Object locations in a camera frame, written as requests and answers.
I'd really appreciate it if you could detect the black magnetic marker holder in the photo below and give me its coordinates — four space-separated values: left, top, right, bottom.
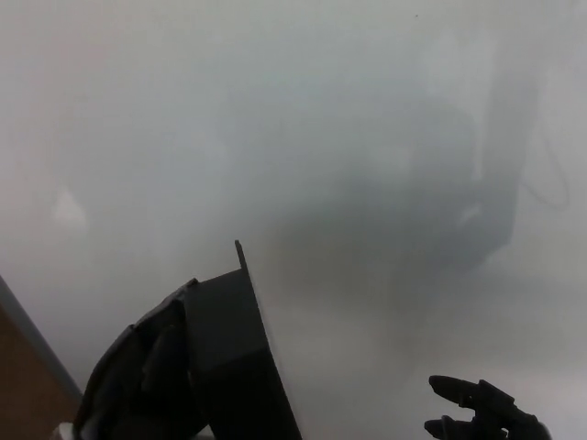
183 239 303 440

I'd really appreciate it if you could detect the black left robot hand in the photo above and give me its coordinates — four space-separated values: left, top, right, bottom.
72 278 216 440

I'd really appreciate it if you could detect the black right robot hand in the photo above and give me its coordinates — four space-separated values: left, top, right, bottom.
423 374 548 440

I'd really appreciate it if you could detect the grey whiteboard frame edge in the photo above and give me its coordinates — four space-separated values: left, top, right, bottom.
0 273 84 405

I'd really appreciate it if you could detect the white whiteboard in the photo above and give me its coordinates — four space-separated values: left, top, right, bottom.
0 0 587 440

